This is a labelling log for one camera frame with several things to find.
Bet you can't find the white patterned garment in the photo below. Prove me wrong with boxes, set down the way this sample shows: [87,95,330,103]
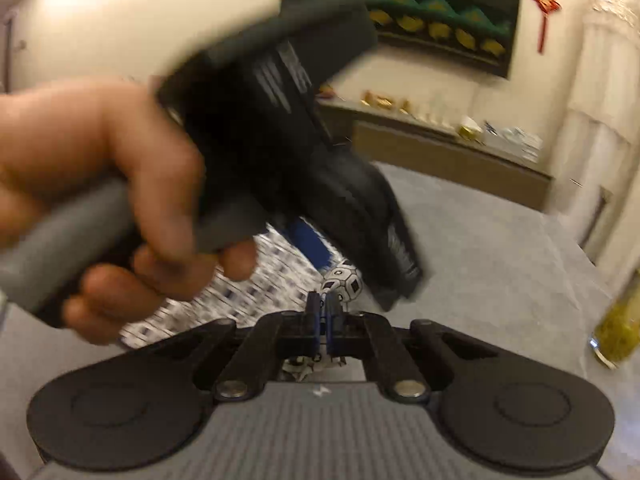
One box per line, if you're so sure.
[117,222,363,383]

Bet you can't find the gold ornament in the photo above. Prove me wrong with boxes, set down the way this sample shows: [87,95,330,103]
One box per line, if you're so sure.
[362,90,397,109]

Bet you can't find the person's left hand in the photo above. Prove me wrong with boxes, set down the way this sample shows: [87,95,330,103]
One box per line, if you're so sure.
[0,76,259,346]

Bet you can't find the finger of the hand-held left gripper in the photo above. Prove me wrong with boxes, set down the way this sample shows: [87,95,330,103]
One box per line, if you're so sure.
[286,219,332,272]

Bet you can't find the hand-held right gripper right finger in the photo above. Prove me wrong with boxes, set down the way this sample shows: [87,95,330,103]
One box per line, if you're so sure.
[324,291,523,403]

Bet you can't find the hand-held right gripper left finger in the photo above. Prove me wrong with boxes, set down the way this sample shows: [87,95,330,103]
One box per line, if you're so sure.
[117,291,323,402]

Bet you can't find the yellow green bottle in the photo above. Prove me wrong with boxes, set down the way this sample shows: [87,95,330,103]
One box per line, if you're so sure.
[590,270,640,369]

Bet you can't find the green and gold wall painting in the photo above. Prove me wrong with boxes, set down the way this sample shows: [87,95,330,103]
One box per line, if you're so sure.
[284,0,524,80]

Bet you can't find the wooden sideboard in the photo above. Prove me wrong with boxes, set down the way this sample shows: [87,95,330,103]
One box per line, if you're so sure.
[315,94,556,212]

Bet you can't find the white boxes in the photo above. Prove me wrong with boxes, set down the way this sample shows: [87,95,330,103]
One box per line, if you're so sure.
[482,120,544,162]

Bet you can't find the white curtain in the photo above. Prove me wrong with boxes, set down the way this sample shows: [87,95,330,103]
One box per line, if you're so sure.
[544,0,640,272]

